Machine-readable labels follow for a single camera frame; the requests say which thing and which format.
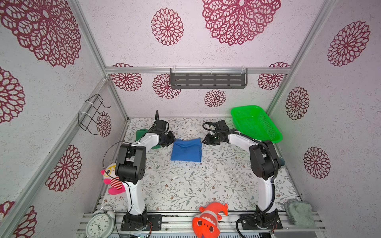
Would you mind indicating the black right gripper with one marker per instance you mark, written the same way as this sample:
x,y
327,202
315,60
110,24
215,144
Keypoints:
x,y
208,140

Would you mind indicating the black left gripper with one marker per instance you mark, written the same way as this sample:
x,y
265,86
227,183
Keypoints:
x,y
172,138

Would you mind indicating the blue tank top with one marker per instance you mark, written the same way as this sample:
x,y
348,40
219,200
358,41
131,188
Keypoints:
x,y
187,150

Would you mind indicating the green tank top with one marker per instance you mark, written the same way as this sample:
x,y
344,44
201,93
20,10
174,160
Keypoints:
x,y
140,133

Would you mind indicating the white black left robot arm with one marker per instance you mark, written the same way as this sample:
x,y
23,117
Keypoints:
x,y
130,169

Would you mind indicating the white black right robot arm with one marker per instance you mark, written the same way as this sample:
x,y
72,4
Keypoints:
x,y
265,164

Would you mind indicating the bright green plastic basket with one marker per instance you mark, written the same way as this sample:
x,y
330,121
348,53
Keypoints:
x,y
254,122

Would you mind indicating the pink striped plush toy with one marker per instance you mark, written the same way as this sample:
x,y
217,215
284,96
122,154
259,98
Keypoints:
x,y
110,178

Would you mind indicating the teal green cup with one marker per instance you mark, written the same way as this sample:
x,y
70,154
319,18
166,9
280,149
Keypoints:
x,y
281,162

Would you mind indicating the red fish plush toy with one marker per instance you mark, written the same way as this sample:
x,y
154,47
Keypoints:
x,y
205,224

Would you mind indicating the white alarm clock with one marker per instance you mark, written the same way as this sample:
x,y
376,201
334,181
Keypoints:
x,y
101,224

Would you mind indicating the light green folded cloth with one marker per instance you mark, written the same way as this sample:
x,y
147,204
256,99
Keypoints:
x,y
299,213

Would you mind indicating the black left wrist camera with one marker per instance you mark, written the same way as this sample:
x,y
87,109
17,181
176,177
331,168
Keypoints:
x,y
161,126

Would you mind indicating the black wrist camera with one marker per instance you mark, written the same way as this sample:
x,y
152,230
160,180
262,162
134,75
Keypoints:
x,y
221,126
161,126

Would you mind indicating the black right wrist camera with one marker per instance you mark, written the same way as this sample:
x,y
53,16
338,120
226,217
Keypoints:
x,y
221,126

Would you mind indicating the dark grey wall shelf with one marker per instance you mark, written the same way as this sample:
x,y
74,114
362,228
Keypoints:
x,y
208,80

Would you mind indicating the black wire wall rack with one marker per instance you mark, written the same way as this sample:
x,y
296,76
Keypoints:
x,y
87,117

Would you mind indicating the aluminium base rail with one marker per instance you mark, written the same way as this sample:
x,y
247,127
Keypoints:
x,y
180,222

